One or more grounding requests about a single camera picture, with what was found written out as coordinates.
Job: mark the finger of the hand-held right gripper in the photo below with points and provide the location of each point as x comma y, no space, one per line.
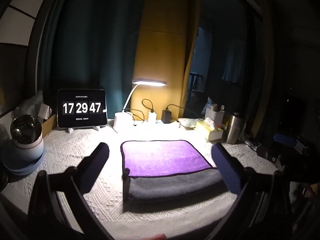
285,139

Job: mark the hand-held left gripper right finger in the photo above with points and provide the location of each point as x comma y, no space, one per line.
224,170

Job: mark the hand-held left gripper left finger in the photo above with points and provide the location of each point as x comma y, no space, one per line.
98,158

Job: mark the purple and grey towel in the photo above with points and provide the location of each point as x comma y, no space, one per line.
162,158

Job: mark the person's left hand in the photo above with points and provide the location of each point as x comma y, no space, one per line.
157,237

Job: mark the white textured tablecloth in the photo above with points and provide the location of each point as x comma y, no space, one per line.
75,150

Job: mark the white tablet stand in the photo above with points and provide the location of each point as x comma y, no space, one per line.
72,130

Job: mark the stainless steel thermos bottle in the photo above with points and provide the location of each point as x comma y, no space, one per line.
235,130

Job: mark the yellow tissue pack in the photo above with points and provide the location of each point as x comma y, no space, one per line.
210,130

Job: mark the white desk lamp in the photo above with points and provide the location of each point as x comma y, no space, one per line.
123,121

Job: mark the tablet showing clock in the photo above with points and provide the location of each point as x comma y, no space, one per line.
82,108

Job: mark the white woven basket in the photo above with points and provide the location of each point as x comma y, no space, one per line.
215,116

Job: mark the cardboard box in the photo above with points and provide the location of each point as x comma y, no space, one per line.
50,125

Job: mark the white crumpled packet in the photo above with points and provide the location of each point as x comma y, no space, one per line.
188,123

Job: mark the white charger plug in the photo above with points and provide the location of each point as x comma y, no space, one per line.
152,116

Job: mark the black charger block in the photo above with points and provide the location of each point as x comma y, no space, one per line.
166,116

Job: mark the clear plastic bag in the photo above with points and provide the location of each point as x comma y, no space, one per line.
32,103

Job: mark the hanging light garment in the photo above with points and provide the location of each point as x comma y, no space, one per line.
235,65

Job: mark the dark green curtain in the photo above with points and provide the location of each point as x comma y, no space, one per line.
95,37

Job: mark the yellow curtain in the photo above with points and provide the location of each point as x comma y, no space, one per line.
162,50

